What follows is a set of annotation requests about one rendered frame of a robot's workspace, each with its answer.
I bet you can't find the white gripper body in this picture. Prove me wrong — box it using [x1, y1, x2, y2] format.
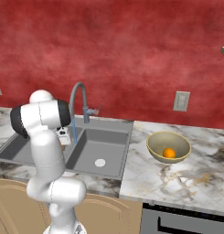
[59, 133, 72, 147]

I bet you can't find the grey arched sink faucet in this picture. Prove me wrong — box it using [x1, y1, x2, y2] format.
[69, 80, 104, 124]

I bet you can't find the white sink drain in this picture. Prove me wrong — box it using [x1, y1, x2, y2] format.
[94, 158, 107, 168]

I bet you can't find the grey double basin sink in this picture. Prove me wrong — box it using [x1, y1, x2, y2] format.
[0, 116, 135, 182]

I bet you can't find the beige bowl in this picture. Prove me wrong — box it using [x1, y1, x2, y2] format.
[145, 131, 193, 165]

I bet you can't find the blue water stream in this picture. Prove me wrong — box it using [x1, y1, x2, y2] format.
[70, 116, 79, 144]

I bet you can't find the tan cupboard door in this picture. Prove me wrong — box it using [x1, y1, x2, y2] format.
[0, 176, 52, 234]
[74, 193, 144, 234]

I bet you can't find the orange fruit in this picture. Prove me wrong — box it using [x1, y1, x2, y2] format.
[162, 147, 177, 160]

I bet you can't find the silver dishwasher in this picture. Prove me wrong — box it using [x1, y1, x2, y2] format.
[139, 201, 224, 234]

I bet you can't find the black dishwasher handle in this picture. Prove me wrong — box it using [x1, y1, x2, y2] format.
[155, 215, 224, 234]

